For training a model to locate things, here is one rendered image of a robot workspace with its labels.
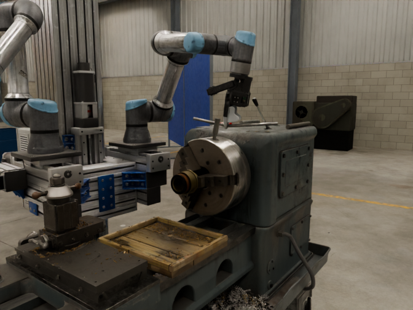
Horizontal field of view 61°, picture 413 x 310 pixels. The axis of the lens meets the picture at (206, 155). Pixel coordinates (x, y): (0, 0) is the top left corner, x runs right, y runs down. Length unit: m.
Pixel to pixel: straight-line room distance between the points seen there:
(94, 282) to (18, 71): 1.12
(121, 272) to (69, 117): 1.12
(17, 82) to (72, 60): 0.30
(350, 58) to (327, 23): 1.28
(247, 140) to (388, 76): 9.94
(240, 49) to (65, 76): 0.94
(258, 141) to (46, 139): 0.90
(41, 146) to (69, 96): 0.36
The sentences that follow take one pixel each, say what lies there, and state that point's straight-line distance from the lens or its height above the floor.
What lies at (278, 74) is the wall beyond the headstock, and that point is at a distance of 12.17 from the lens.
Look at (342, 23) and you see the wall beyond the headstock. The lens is 11.79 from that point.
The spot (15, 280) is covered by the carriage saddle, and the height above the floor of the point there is 0.91.
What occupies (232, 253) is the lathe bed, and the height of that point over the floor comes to 0.80.
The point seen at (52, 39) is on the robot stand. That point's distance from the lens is 1.90.
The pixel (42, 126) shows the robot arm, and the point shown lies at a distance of 1.65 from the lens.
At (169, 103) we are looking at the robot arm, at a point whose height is 1.37.
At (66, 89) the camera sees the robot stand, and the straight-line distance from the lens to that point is 1.89.
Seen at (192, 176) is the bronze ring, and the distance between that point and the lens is 1.31.
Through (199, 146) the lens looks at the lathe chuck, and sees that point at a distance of 1.39.
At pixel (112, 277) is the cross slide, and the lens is 0.91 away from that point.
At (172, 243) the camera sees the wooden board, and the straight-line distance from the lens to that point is 1.29.
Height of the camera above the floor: 1.39
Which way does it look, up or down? 9 degrees down
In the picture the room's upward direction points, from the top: straight up
